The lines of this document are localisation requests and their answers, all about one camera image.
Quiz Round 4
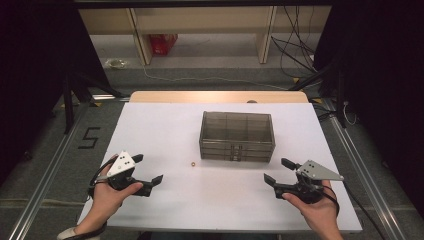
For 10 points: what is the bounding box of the light wooden bench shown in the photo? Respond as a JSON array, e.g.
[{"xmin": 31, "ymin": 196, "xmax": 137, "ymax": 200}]
[{"xmin": 78, "ymin": 6, "xmax": 332, "ymax": 66}]

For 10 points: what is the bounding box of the white board sheet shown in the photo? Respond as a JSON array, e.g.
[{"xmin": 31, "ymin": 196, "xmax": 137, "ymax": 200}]
[{"xmin": 77, "ymin": 102, "xmax": 364, "ymax": 234}]

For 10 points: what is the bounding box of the clear plastic bag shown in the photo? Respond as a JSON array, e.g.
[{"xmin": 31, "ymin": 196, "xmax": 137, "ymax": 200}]
[{"xmin": 105, "ymin": 58, "xmax": 129, "ymax": 70}]

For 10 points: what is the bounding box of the red bag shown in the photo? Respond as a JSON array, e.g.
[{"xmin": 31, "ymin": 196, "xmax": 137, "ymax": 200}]
[{"xmin": 148, "ymin": 33, "xmax": 179, "ymax": 57}]

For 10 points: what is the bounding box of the white sleeve cuff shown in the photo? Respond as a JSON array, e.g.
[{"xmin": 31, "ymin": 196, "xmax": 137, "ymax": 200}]
[{"xmin": 57, "ymin": 226, "xmax": 101, "ymax": 240}]

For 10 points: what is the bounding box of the wooden table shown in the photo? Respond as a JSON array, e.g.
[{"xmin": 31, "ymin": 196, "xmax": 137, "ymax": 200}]
[{"xmin": 129, "ymin": 90, "xmax": 310, "ymax": 104}]

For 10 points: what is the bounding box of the aluminium floor rail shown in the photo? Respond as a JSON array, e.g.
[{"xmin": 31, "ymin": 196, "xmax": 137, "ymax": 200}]
[
  {"xmin": 7, "ymin": 102, "xmax": 92, "ymax": 240},
  {"xmin": 321, "ymin": 99, "xmax": 407, "ymax": 240}
]

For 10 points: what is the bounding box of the bundle of black cables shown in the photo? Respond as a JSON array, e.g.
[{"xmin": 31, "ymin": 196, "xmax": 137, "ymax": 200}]
[{"xmin": 270, "ymin": 5, "xmax": 322, "ymax": 80}]

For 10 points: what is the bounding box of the smoky transparent drawer box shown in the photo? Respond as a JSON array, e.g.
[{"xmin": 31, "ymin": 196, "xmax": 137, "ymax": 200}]
[{"xmin": 198, "ymin": 110, "xmax": 276, "ymax": 164}]

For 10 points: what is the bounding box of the person's left hand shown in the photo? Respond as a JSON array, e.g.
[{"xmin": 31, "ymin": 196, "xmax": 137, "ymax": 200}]
[{"xmin": 89, "ymin": 154, "xmax": 145, "ymax": 224}]

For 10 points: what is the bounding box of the person's right hand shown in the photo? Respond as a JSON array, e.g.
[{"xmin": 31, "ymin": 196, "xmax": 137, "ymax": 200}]
[{"xmin": 281, "ymin": 180, "xmax": 342, "ymax": 233}]

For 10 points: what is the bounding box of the black curtain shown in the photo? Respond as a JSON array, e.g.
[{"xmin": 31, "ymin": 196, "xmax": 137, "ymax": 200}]
[
  {"xmin": 313, "ymin": 0, "xmax": 424, "ymax": 219},
  {"xmin": 0, "ymin": 0, "xmax": 112, "ymax": 188}
]

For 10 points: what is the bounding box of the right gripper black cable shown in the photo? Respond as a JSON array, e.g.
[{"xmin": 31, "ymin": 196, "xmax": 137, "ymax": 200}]
[{"xmin": 321, "ymin": 181, "xmax": 388, "ymax": 240}]

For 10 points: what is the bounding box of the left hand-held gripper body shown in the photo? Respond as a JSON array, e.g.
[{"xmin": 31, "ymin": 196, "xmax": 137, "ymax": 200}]
[{"xmin": 105, "ymin": 150, "xmax": 138, "ymax": 192}]

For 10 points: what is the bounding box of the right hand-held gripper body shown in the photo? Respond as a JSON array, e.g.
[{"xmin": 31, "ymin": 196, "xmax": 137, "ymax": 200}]
[{"xmin": 285, "ymin": 159, "xmax": 345, "ymax": 205}]

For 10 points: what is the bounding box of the short white looped cable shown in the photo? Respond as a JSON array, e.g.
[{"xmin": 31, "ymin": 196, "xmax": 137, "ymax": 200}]
[{"xmin": 342, "ymin": 100, "xmax": 358, "ymax": 127}]

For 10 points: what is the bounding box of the black metal stand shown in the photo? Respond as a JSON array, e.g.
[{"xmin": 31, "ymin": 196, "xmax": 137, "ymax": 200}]
[
  {"xmin": 61, "ymin": 70, "xmax": 127, "ymax": 135},
  {"xmin": 287, "ymin": 59, "xmax": 348, "ymax": 128}
]

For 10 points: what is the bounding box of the long white floor cable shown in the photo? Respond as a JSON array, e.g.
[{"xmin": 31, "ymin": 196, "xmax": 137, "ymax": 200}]
[{"xmin": 139, "ymin": 62, "xmax": 288, "ymax": 92}]

